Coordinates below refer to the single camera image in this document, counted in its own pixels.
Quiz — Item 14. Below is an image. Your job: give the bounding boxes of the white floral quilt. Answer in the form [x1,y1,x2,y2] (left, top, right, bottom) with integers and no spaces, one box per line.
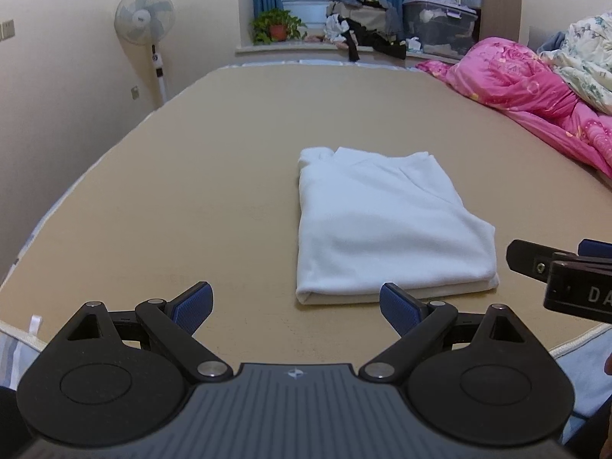
[538,10,612,116]

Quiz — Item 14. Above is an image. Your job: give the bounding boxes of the tan wooden cabinet panel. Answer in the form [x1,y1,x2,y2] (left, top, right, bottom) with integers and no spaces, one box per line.
[481,0,523,45]

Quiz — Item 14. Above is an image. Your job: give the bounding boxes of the white garment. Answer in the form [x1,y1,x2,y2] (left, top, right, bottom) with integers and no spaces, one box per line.
[295,146,499,306]

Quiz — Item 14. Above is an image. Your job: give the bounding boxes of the clear plastic storage box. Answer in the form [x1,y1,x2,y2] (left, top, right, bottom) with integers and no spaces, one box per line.
[402,0,479,59]

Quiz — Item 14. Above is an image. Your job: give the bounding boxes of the tan bed mattress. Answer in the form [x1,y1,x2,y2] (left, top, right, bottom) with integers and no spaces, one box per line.
[0,60,612,361]

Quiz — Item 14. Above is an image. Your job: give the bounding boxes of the green potted plant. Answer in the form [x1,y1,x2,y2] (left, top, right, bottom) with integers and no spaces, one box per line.
[251,8,308,45]

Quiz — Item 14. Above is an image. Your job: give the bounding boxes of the pile of dark clothes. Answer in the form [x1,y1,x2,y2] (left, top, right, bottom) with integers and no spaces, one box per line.
[325,0,407,63]

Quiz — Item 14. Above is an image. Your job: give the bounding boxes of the pink floral quilt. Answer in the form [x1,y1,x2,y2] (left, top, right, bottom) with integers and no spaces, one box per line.
[416,37,612,179]

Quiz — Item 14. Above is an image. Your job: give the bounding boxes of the white standing fan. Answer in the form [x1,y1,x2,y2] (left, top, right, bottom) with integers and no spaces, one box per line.
[115,0,176,106]

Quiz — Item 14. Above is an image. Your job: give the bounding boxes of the white windowsill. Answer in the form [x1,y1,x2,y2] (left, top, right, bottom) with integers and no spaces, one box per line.
[234,39,464,66]

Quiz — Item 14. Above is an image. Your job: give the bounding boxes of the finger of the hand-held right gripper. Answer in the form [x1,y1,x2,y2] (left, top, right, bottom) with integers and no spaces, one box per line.
[578,239,612,260]
[507,240,582,279]

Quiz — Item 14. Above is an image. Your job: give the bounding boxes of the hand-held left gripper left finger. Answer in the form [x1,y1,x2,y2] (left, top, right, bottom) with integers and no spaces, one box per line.
[60,281,234,384]

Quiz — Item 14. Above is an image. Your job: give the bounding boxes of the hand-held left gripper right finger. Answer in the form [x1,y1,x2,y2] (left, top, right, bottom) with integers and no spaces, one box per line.
[358,283,532,384]

